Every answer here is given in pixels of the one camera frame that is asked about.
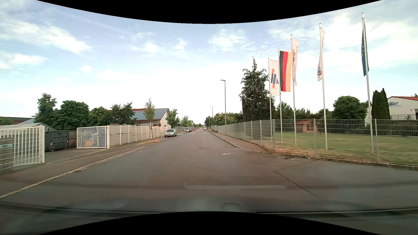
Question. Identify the row of trees and bushes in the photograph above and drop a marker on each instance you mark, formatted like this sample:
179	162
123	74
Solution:
225	118

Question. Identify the row of parked cars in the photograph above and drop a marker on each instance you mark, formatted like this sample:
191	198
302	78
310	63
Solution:
188	129

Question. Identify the young street tree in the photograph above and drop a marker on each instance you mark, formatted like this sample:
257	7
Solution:
184	120
172	118

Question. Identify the grey pavement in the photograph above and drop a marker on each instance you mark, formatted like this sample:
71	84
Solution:
236	143
81	156

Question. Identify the silver car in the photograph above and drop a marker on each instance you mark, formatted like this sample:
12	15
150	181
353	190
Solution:
170	133

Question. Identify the grey asphalt road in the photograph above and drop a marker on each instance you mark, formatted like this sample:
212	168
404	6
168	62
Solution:
202	163

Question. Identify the tall conifer tree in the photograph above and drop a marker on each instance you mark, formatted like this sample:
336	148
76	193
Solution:
254	94

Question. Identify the building with solar roof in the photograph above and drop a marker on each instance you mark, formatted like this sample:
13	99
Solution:
153	116

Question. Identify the young slender tree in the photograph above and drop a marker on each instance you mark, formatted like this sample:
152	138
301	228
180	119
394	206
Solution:
149	112

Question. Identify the white flag with logo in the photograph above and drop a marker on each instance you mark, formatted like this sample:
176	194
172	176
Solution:
274	81

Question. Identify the white metal fence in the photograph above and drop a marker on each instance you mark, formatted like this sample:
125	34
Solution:
130	134

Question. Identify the black red gold flag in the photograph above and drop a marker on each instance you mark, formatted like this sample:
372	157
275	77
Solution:
284	71

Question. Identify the small red wooden hut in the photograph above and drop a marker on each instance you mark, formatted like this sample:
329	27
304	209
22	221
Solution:
304	126

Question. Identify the white narrow flag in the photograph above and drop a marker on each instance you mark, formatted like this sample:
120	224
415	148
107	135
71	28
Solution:
321	55
294	58

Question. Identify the car's own bonnet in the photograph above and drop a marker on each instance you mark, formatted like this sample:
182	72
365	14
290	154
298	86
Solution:
130	212

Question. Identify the grass lawn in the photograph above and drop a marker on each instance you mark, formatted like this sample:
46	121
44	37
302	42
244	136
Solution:
343	143

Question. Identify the group of large trees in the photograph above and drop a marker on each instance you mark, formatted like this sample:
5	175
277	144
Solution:
71	114

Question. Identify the round green tree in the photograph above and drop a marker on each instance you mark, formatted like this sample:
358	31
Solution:
348	107

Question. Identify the dark green container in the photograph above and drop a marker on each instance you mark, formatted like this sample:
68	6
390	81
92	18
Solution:
56	140

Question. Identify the blue flag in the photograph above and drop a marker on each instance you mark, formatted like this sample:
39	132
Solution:
364	49

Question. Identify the dark cypress tree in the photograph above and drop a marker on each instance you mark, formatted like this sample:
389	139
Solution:
380	104

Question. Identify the low grey building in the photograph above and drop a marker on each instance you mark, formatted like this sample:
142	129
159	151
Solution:
19	124

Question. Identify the white metal gate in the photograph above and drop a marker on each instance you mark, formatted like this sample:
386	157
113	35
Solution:
21	145

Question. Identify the white building with red roof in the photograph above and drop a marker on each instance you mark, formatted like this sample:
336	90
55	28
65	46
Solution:
403	107

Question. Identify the tall lamp post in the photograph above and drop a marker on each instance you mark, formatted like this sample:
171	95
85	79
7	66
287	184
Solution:
225	104

